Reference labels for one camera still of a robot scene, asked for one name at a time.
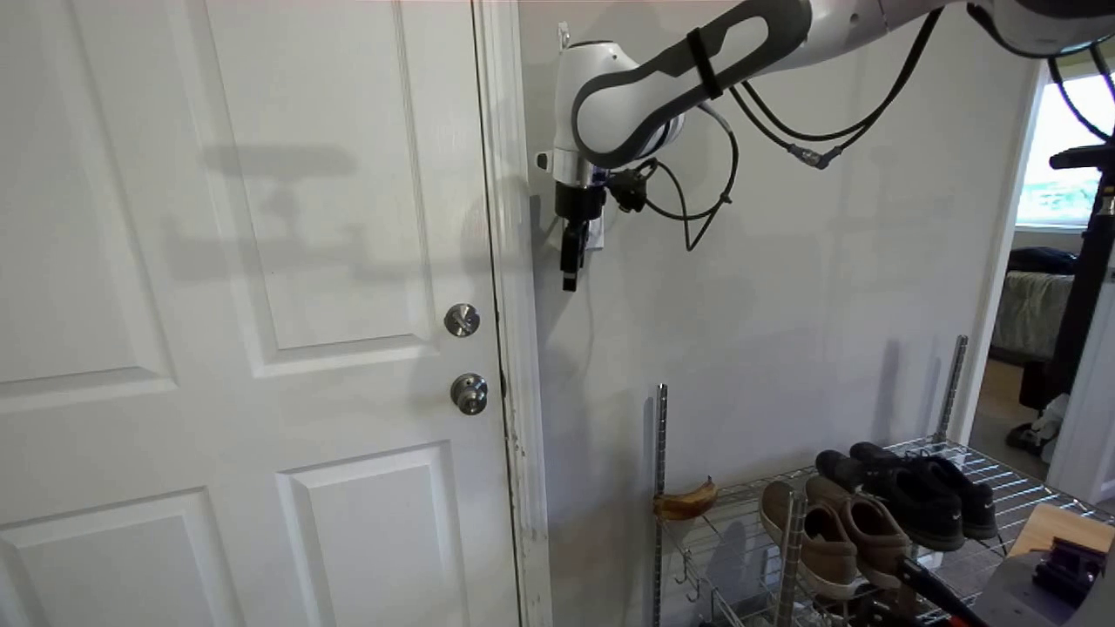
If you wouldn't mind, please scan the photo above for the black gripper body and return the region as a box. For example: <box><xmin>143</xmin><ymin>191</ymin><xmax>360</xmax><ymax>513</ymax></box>
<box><xmin>553</xmin><ymin>186</ymin><xmax>605</xmax><ymax>293</ymax></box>

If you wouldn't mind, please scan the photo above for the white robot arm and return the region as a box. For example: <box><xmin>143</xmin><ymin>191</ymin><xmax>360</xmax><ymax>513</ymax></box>
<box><xmin>552</xmin><ymin>0</ymin><xmax>1115</xmax><ymax>288</ymax></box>

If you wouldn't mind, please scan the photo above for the silver deadbolt lock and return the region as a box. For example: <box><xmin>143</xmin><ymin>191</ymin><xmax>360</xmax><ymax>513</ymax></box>
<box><xmin>444</xmin><ymin>304</ymin><xmax>480</xmax><ymax>337</ymax></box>

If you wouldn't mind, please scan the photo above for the silver door knob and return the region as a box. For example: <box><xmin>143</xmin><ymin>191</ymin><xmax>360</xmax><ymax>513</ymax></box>
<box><xmin>451</xmin><ymin>373</ymin><xmax>492</xmax><ymax>414</ymax></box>

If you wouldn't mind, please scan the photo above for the yellow banana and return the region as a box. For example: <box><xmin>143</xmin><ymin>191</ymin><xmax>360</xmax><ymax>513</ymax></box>
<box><xmin>652</xmin><ymin>479</ymin><xmax>718</xmax><ymax>524</ymax></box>

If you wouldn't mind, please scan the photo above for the white panel door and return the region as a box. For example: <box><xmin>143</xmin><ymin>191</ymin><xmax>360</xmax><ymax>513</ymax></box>
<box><xmin>0</xmin><ymin>0</ymin><xmax>521</xmax><ymax>627</ymax></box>

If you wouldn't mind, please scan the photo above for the tan suede shoe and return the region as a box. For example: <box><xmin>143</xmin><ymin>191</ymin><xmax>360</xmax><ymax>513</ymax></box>
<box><xmin>806</xmin><ymin>479</ymin><xmax>913</xmax><ymax>575</ymax></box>
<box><xmin>759</xmin><ymin>480</ymin><xmax>856</xmax><ymax>601</ymax></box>

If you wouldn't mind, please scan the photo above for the black shoe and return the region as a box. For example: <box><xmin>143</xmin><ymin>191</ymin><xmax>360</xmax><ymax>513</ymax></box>
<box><xmin>905</xmin><ymin>456</ymin><xmax>997</xmax><ymax>543</ymax></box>
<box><xmin>815</xmin><ymin>444</ymin><xmax>963</xmax><ymax>552</ymax></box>

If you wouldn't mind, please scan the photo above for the cardboard box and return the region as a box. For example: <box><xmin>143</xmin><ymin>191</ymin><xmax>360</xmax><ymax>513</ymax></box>
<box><xmin>1012</xmin><ymin>507</ymin><xmax>1115</xmax><ymax>559</ymax></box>

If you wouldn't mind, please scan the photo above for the white wall switch plate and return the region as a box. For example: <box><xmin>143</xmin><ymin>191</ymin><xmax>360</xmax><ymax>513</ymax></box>
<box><xmin>535</xmin><ymin>212</ymin><xmax>609</xmax><ymax>252</ymax></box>

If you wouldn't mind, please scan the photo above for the wire shoe rack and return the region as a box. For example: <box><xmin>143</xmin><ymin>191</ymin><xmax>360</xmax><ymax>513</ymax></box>
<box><xmin>644</xmin><ymin>334</ymin><xmax>1115</xmax><ymax>627</ymax></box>

